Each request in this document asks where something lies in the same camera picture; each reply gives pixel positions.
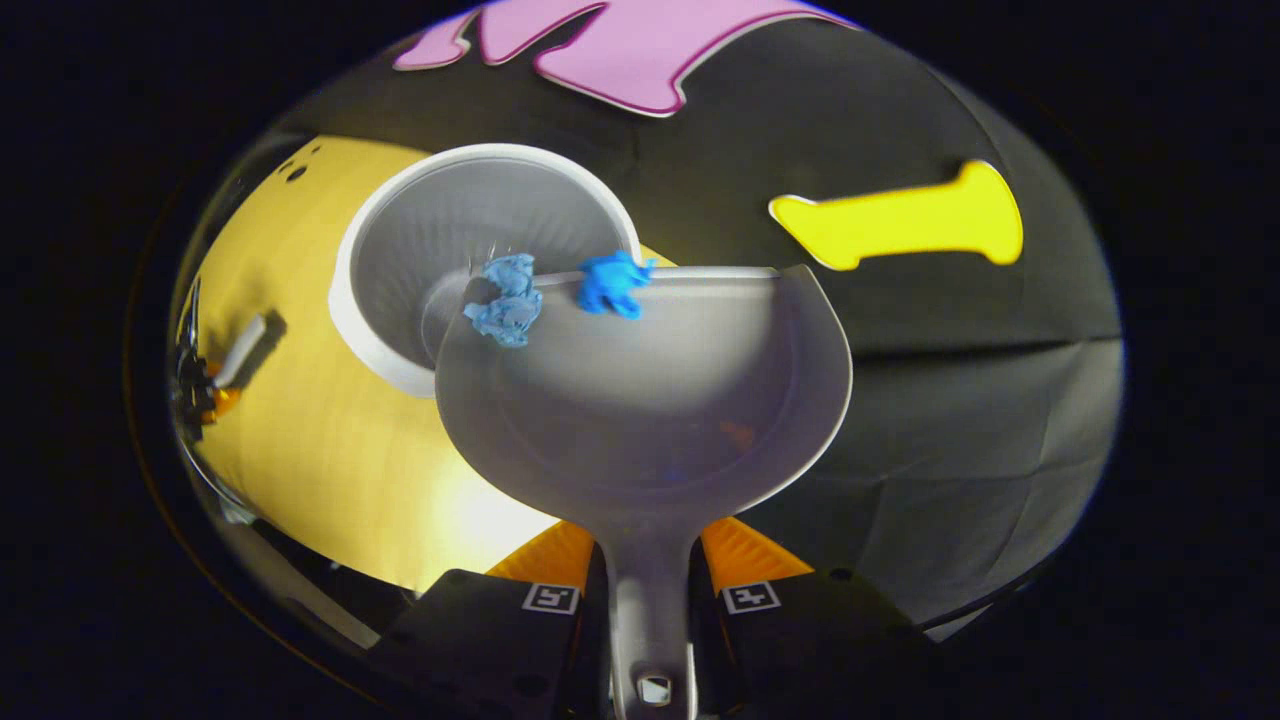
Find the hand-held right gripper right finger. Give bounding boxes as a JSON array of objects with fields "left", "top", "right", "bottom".
[{"left": 690, "top": 515, "right": 946, "bottom": 720}]

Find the light blue paper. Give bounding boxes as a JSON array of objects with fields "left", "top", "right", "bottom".
[{"left": 462, "top": 252, "right": 545, "bottom": 349}]

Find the black backdrop cloth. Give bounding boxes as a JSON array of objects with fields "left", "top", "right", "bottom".
[{"left": 240, "top": 0, "right": 1126, "bottom": 641}]

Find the small grey broom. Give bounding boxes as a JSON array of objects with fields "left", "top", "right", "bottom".
[{"left": 212, "top": 314, "right": 269, "bottom": 391}]

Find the bright blue paper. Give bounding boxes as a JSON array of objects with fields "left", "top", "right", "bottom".
[{"left": 577, "top": 250, "right": 658, "bottom": 321}]

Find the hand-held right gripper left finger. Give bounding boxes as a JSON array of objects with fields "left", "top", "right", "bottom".
[{"left": 385, "top": 520, "right": 613, "bottom": 720}]

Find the grey plastic dustpan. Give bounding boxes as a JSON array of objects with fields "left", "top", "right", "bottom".
[{"left": 434, "top": 264, "right": 854, "bottom": 720}]

